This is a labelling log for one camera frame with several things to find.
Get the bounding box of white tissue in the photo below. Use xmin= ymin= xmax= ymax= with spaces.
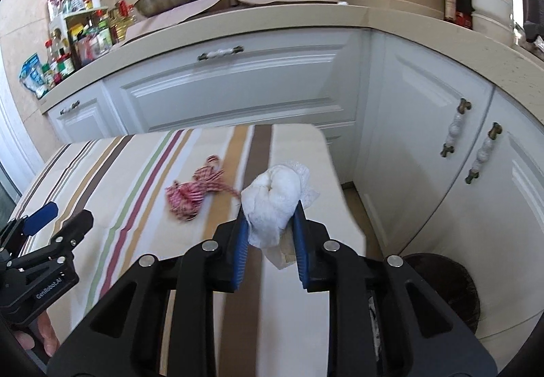
xmin=241 ymin=160 xmax=320 ymax=250

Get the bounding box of blue snack bag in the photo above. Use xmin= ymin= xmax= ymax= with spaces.
xmin=18 ymin=54 xmax=48 ymax=99

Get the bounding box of black trash bin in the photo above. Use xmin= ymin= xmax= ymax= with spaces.
xmin=365 ymin=253 xmax=481 ymax=339

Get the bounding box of red checked ribbon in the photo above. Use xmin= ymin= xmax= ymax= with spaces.
xmin=165 ymin=155 xmax=239 ymax=222

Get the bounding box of cabinet door handle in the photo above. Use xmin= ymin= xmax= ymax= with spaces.
xmin=440 ymin=98 xmax=472 ymax=158
xmin=464 ymin=122 xmax=503 ymax=184

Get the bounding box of white door frame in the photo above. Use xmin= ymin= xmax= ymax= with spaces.
xmin=0 ymin=75 xmax=43 ymax=199

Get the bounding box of striped tablecloth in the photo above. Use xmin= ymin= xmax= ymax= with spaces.
xmin=8 ymin=123 xmax=368 ymax=377

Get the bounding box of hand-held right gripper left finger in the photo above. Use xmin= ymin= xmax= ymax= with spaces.
xmin=46 ymin=207 xmax=251 ymax=377

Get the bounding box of person's left hand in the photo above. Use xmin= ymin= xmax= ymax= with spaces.
xmin=13 ymin=311 xmax=60 ymax=358

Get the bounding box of white spice rack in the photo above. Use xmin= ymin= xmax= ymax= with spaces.
xmin=49 ymin=8 xmax=120 ymax=67

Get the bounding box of wide drawer handle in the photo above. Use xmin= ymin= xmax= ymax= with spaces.
xmin=198 ymin=46 xmax=245 ymax=62

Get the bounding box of beige stone countertop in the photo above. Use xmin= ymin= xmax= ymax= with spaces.
xmin=40 ymin=3 xmax=544 ymax=125

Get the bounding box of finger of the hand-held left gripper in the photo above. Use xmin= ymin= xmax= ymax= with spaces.
xmin=8 ymin=209 xmax=94 ymax=271
xmin=0 ymin=202 xmax=59 ymax=263

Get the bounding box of white crumpled cloth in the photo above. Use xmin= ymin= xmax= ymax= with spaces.
xmin=514 ymin=20 xmax=544 ymax=52

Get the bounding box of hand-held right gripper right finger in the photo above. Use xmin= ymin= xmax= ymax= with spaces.
xmin=292 ymin=201 xmax=498 ymax=377

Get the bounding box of cluster of condiment bottles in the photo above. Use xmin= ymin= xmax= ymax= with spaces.
xmin=42 ymin=0 xmax=139 ymax=82

